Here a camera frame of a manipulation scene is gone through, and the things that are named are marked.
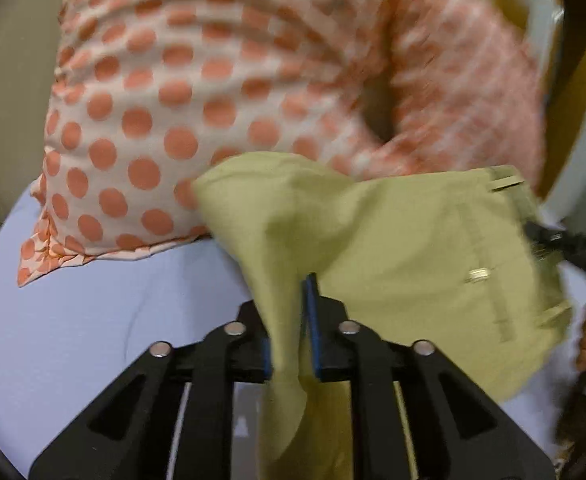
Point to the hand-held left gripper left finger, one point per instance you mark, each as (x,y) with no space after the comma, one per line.
(253,345)

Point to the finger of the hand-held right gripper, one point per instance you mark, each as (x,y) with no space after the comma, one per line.
(563,245)

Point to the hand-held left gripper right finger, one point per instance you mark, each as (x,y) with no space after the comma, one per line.
(318,340)

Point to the olive green shorts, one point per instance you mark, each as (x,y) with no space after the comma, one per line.
(398,260)

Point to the lavender bed sheet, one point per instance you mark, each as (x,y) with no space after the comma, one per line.
(73,340)

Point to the orange polka dot pillow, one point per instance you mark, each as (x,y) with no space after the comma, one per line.
(213,100)

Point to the white round frame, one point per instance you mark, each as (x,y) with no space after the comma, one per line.
(573,110)

